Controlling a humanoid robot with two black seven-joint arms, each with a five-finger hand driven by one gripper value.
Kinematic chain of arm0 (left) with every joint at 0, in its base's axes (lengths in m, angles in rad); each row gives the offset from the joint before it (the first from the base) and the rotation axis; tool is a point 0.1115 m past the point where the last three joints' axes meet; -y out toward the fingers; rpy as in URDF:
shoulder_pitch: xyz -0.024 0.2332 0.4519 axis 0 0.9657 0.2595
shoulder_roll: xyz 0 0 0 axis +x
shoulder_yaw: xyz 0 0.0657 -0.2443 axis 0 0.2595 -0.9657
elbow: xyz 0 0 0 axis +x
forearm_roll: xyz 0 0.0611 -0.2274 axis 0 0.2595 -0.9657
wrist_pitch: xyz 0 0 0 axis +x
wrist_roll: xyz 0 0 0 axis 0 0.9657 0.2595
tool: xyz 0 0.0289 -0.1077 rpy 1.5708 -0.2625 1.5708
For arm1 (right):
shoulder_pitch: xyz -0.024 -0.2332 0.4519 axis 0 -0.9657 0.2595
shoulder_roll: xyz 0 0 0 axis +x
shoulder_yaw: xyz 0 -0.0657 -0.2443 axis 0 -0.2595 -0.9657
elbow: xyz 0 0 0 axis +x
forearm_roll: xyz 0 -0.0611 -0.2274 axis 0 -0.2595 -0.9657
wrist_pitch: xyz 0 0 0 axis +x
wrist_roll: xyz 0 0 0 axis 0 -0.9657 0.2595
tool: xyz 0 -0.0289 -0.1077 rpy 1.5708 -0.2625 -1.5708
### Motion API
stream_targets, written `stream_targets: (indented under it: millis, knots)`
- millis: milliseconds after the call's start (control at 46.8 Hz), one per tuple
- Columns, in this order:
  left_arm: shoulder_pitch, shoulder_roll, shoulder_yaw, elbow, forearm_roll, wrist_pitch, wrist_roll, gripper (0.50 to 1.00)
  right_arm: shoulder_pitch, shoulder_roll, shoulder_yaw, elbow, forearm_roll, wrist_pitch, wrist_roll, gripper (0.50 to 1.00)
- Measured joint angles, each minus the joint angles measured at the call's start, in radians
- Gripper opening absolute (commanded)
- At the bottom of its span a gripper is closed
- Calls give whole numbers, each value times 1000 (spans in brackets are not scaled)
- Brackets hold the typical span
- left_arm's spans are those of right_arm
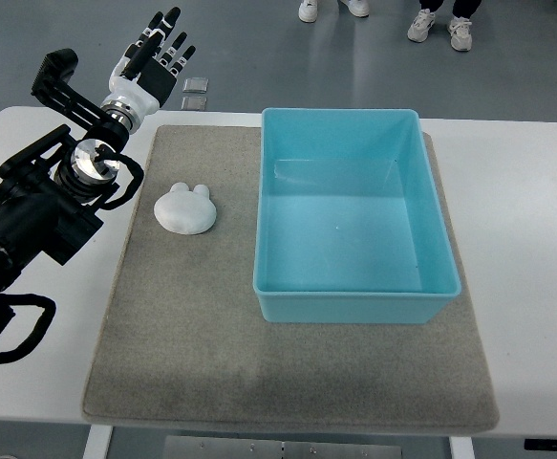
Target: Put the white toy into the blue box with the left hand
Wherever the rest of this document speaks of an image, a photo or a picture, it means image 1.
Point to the white sneaker far right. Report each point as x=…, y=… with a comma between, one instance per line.
x=460, y=34

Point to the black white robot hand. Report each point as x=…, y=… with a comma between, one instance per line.
x=146, y=74

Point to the black table control panel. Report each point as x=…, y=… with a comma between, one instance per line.
x=536, y=444

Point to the metal bracket under table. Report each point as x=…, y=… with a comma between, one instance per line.
x=208, y=447

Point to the lower metal floor plate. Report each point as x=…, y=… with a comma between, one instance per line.
x=194, y=103

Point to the grey felt mat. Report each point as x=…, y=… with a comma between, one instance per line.
x=184, y=344

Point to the white sneaker far left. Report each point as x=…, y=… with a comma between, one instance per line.
x=308, y=11

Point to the metal floor plate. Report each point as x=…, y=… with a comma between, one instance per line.
x=196, y=85
x=194, y=103

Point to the white table leg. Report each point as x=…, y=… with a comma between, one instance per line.
x=98, y=442
x=461, y=448

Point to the white bunny toy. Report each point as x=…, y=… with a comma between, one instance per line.
x=186, y=211

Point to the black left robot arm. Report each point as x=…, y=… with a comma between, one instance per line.
x=51, y=190

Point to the white right table leg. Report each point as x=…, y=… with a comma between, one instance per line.
x=461, y=448

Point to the blue plastic box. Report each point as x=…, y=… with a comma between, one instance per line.
x=350, y=227

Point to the white left table leg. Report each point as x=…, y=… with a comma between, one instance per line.
x=98, y=442

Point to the upper metal floor plate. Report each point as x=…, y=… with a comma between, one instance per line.
x=196, y=85

